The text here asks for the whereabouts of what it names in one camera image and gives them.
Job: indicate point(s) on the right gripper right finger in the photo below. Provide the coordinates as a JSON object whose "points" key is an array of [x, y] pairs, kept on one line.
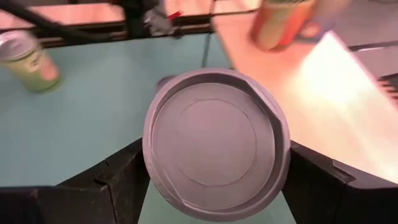
{"points": [[342, 202]]}

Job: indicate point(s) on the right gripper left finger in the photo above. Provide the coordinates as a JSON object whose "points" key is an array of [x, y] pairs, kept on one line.
{"points": [[77, 202]]}

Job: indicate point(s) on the green pink label tin can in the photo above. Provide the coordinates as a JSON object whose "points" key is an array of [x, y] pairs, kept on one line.
{"points": [[31, 71]]}

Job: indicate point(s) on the tomatoes label tin can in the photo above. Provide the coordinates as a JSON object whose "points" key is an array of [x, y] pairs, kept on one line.
{"points": [[214, 143]]}

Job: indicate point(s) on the pineapple label tin can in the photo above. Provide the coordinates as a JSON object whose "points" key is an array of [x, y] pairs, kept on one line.
{"points": [[280, 28]]}

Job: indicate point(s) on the green table mat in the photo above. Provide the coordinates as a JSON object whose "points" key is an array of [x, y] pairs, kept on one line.
{"points": [[93, 118]]}

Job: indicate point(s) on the black floor mat striped edge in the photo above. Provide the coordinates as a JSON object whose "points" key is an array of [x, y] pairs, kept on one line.
{"points": [[388, 87]]}

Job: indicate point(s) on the small red tag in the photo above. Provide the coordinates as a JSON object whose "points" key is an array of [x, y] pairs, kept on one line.
{"points": [[175, 14]]}

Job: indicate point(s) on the black aluminium table frame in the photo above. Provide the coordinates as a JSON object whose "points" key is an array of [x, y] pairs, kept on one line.
{"points": [[93, 31]]}

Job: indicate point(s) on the grey metal bracket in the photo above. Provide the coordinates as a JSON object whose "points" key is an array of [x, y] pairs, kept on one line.
{"points": [[157, 23]]}

